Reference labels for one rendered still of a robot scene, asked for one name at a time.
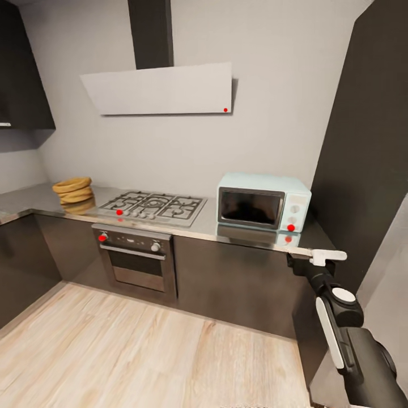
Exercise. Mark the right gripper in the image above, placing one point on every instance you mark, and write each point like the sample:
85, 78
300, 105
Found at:
303, 267

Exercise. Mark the popcorn bag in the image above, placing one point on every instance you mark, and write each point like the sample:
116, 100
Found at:
74, 191

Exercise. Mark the microwave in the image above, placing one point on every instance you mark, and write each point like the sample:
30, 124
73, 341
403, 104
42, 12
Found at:
262, 201

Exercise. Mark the range hood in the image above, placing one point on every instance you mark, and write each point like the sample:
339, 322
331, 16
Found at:
157, 86

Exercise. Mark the cabinet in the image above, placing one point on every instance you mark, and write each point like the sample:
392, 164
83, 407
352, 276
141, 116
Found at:
23, 103

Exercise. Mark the burner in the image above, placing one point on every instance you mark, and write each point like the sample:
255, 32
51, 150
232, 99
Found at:
160, 208

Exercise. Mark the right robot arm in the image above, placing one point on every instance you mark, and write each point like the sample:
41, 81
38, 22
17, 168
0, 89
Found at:
368, 368

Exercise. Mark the oven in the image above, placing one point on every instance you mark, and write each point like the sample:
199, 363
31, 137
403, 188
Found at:
137, 260

